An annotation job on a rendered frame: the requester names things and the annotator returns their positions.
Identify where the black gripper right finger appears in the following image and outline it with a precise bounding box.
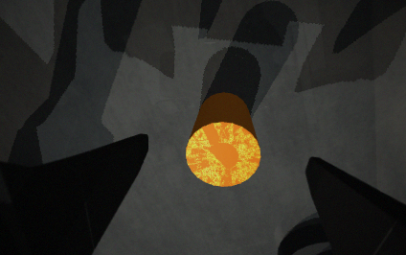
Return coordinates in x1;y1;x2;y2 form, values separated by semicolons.
304;157;406;255

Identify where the orange cylinder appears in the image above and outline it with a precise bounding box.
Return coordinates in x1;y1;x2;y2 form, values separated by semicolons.
186;92;260;187

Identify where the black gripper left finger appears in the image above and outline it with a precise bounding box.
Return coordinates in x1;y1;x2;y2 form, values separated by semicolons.
0;133;148;255

